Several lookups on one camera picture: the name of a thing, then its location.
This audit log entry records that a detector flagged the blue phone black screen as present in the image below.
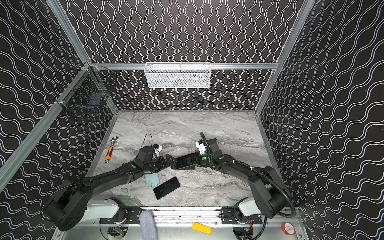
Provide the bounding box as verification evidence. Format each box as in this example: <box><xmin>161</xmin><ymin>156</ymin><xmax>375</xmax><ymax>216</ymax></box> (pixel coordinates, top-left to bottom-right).
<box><xmin>176</xmin><ymin>154</ymin><xmax>194</xmax><ymax>166</ymax></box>

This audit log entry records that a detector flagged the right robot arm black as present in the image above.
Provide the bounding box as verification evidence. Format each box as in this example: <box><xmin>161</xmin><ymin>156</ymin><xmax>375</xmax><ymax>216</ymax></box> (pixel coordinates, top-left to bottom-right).
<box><xmin>192</xmin><ymin>139</ymin><xmax>296</xmax><ymax>219</ymax></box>

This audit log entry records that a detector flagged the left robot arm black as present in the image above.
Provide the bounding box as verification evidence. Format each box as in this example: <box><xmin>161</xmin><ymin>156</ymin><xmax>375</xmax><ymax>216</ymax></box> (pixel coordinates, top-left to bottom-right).
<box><xmin>41</xmin><ymin>146</ymin><xmax>176</xmax><ymax>232</ymax></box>

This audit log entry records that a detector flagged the light blue phone case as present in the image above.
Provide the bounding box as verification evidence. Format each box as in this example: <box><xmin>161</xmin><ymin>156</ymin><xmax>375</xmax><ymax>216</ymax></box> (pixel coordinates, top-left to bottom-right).
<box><xmin>144</xmin><ymin>173</ymin><xmax>160</xmax><ymax>188</ymax></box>

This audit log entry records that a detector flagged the black phone on table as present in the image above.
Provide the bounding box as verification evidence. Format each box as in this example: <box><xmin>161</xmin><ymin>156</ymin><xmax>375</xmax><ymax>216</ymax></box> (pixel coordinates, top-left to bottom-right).
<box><xmin>154</xmin><ymin>177</ymin><xmax>181</xmax><ymax>200</ymax></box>

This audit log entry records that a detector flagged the orange adjustable wrench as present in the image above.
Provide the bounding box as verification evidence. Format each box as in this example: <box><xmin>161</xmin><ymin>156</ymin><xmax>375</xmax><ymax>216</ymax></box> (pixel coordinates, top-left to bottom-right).
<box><xmin>105</xmin><ymin>136</ymin><xmax>119</xmax><ymax>164</ymax></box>

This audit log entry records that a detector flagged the yellow card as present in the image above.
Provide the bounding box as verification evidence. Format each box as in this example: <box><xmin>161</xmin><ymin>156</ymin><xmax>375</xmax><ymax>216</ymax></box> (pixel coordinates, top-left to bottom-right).
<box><xmin>192</xmin><ymin>223</ymin><xmax>212</xmax><ymax>235</ymax></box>

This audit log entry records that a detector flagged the white mesh basket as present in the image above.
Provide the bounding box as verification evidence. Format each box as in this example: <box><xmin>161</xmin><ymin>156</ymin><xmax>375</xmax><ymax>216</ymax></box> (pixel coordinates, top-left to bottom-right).
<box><xmin>144</xmin><ymin>62</ymin><xmax>212</xmax><ymax>89</ymax></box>

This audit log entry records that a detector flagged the red tape roll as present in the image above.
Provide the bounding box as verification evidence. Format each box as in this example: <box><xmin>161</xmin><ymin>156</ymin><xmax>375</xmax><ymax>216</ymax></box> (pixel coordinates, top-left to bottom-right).
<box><xmin>282</xmin><ymin>223</ymin><xmax>296</xmax><ymax>236</ymax></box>

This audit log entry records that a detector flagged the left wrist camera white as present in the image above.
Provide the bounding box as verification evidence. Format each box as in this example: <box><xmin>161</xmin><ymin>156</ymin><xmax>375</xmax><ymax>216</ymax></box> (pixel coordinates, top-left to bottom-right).
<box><xmin>152</xmin><ymin>144</ymin><xmax>163</xmax><ymax>156</ymax></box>

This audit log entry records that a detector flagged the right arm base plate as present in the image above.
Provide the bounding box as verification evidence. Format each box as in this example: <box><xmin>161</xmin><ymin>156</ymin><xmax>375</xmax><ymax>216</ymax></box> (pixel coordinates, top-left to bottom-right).
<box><xmin>218</xmin><ymin>207</ymin><xmax>263</xmax><ymax>225</ymax></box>

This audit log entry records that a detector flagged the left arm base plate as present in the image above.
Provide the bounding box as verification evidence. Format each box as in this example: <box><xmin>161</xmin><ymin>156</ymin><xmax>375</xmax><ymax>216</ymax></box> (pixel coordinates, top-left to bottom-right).
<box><xmin>100</xmin><ymin>207</ymin><xmax>143</xmax><ymax>225</ymax></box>

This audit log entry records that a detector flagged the black wire basket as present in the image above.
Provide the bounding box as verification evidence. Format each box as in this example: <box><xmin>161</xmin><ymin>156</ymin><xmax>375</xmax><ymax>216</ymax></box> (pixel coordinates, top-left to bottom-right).
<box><xmin>59</xmin><ymin>66</ymin><xmax>118</xmax><ymax>122</ymax></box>

